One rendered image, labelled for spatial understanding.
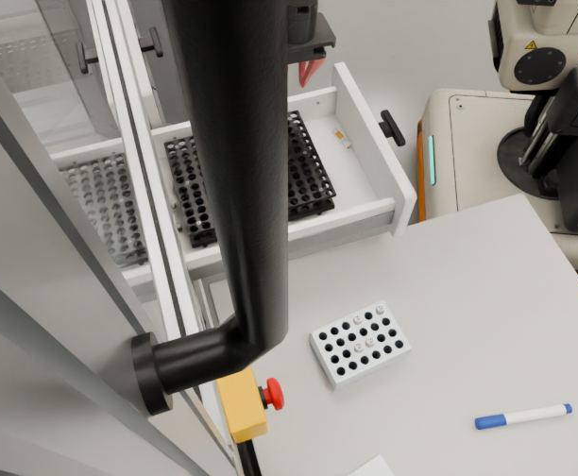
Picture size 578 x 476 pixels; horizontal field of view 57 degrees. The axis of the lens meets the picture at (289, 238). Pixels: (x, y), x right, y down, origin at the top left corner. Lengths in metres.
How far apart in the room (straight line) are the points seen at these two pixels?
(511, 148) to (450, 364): 1.05
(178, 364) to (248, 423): 0.47
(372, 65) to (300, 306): 1.63
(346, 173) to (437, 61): 1.57
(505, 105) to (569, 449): 1.25
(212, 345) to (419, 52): 2.30
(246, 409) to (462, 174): 1.17
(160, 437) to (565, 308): 0.81
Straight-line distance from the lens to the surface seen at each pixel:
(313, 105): 0.93
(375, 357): 0.82
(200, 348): 0.17
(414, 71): 2.34
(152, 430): 0.18
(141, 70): 0.94
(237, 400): 0.65
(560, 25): 1.28
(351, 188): 0.87
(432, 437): 0.81
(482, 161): 1.71
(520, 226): 1.00
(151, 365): 0.17
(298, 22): 0.74
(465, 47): 2.51
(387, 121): 0.87
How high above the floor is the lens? 1.54
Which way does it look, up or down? 60 degrees down
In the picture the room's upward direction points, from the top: straight up
